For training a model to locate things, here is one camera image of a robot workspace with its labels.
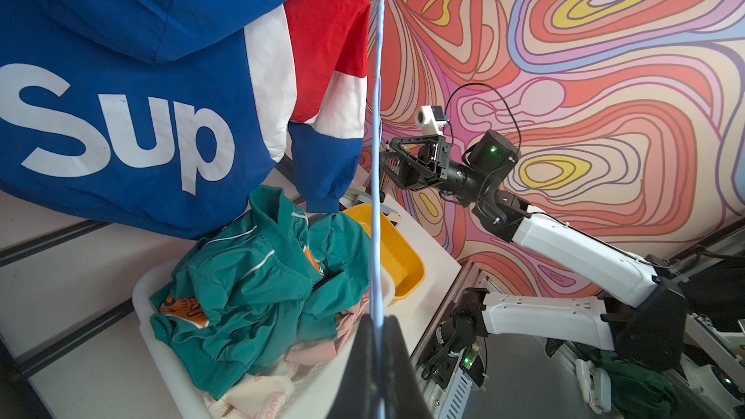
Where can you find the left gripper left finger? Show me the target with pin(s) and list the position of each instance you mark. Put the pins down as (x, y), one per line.
(357, 397)

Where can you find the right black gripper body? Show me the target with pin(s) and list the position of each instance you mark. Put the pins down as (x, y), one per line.
(419, 162)

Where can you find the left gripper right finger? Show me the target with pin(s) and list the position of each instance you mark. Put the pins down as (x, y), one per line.
(401, 394)

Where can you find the blue hanger of green jacket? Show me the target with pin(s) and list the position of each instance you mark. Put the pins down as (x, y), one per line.
(377, 306)

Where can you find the pink printed jacket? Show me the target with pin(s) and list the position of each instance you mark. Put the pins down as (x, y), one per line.
(264, 395)

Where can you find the green jacket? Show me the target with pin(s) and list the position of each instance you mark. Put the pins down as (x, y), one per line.
(269, 280)

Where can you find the blue red white jacket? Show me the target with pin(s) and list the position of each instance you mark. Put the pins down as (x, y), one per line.
(165, 115)

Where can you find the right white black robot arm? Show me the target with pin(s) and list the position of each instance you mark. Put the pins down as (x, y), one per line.
(607, 298)

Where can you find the white perforated plastic basket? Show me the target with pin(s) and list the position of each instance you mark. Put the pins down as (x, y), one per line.
(313, 395)

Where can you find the yellow plastic tray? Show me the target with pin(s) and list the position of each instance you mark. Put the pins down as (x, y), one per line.
(404, 269)

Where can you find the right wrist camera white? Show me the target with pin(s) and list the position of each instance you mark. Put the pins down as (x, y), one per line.
(430, 120)

